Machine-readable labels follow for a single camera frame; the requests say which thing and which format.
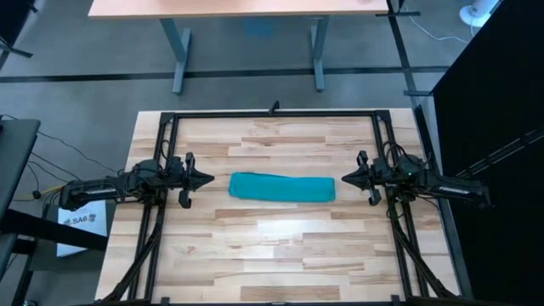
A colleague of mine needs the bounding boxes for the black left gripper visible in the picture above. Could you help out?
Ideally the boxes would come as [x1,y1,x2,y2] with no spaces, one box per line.
[167,151,216,209]

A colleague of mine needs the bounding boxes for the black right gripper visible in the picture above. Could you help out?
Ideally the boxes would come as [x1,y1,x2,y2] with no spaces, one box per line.
[341,150,388,207]

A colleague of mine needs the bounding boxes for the teal microfibre towel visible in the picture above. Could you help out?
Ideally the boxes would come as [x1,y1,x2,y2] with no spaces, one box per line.
[228,171,337,204]

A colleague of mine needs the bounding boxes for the white SA6 paper sign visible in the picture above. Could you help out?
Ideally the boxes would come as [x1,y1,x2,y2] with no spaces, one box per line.
[56,199,108,258]

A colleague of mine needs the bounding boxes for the long black floor strip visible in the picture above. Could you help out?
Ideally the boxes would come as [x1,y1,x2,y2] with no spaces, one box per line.
[0,65,451,84]
[376,0,433,111]

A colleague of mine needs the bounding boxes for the grey table leg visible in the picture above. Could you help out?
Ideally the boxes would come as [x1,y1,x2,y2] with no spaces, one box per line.
[159,17,192,95]
[309,15,331,93]

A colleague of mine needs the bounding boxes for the black support beam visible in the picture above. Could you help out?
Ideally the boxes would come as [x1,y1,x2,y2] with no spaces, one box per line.
[0,207,110,252]

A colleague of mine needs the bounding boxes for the light wooden table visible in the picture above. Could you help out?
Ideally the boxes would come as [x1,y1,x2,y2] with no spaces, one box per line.
[88,0,390,20]

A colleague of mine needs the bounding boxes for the dark grey desk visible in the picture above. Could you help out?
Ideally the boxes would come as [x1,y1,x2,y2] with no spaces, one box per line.
[0,118,42,222]

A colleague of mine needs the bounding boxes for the white floor fan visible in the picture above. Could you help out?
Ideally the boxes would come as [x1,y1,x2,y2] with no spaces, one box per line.
[458,0,502,29]

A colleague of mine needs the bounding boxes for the black equipment stand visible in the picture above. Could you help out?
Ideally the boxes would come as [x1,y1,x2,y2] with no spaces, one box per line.
[0,0,37,71]

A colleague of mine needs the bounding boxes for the black aluminium table frame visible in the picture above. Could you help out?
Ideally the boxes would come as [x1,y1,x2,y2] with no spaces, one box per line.
[95,109,467,306]

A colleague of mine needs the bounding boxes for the long black floor cable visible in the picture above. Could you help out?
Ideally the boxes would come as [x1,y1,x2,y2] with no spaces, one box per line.
[0,113,122,174]

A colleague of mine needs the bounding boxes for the yellow cable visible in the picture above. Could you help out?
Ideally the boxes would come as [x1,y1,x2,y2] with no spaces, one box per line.
[12,185,68,201]

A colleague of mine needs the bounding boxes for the black cable with plug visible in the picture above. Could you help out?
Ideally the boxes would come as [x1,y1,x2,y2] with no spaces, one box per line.
[25,163,43,201]

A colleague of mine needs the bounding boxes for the white power cable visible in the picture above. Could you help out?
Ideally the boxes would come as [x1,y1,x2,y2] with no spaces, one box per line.
[401,14,473,44]

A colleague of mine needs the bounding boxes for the large black partition wall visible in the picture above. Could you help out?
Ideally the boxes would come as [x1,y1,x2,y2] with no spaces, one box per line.
[431,0,544,306]

